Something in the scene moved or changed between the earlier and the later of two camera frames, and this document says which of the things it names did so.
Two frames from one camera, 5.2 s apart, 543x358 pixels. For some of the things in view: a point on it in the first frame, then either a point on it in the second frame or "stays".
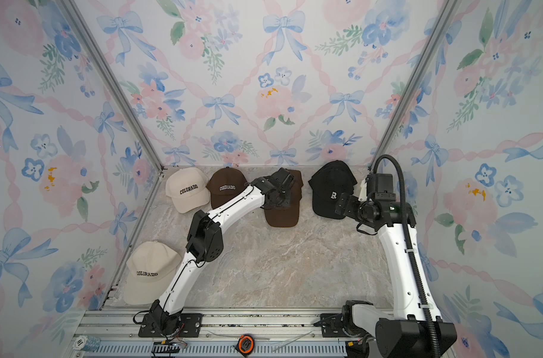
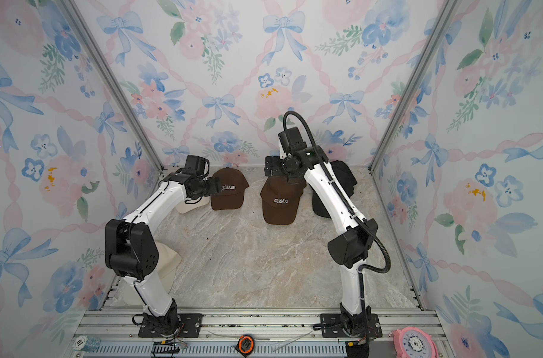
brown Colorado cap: (287, 216) stays
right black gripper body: (356, 208) -> (281, 166)
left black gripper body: (285, 200) -> (209, 188)
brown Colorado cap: (224, 183) stays
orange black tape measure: (245, 344) stays
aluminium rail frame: (226, 333) stays
